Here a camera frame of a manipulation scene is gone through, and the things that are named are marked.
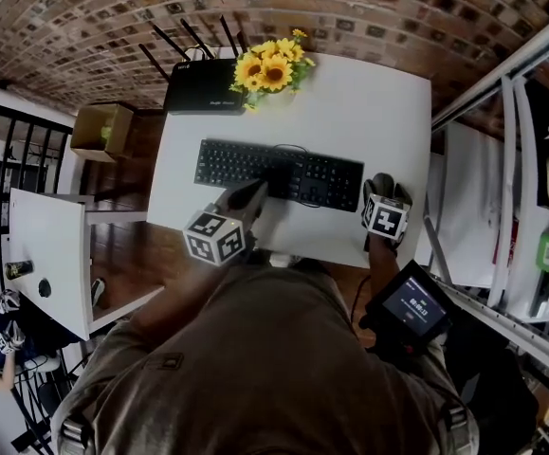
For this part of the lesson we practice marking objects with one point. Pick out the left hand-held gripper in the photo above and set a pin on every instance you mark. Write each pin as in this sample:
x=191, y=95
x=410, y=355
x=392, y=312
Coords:
x=214, y=240

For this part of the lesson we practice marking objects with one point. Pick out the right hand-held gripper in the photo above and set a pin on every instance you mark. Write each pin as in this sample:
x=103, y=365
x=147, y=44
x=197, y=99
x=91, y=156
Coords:
x=387, y=218

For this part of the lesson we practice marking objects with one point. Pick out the black keyboard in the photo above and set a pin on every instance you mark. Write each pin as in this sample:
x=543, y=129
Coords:
x=236, y=164

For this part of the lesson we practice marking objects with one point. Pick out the person's left forearm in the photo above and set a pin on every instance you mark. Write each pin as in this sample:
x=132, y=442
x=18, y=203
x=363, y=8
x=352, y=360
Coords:
x=179, y=292

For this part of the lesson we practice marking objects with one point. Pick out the person's right forearm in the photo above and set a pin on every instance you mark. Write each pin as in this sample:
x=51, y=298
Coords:
x=383, y=263

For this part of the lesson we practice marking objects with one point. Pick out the white metal shelving rack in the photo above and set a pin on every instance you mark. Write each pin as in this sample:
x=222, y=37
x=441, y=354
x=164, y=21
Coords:
x=473, y=197

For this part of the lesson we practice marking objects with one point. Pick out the black wrist screen device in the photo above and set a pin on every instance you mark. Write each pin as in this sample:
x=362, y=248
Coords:
x=409, y=308

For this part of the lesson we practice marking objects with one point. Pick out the black router with antennas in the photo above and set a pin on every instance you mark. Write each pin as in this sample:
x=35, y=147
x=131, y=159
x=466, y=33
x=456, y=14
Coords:
x=203, y=88

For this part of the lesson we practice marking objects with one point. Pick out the yellow sunflower bouquet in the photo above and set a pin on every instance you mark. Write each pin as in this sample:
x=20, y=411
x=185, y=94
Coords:
x=269, y=71

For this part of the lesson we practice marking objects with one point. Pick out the green object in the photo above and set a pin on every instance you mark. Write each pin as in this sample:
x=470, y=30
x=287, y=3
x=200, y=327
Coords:
x=106, y=133

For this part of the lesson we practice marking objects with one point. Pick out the cardboard box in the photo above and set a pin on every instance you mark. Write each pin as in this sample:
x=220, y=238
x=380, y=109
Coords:
x=86, y=147

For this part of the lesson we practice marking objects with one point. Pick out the person's grey shirt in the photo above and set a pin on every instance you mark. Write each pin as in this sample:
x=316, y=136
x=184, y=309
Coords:
x=264, y=372

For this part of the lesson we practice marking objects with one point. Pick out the white side desk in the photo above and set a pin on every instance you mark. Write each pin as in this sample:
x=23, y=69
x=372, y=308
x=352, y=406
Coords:
x=51, y=235

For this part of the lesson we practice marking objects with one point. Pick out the black metal railing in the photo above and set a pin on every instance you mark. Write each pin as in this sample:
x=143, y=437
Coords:
x=27, y=119

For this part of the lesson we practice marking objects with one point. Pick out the black drink can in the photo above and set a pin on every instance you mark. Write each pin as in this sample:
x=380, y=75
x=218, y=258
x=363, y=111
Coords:
x=19, y=269

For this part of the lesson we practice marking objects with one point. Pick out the black folding chair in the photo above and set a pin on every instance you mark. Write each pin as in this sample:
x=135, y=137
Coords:
x=51, y=396

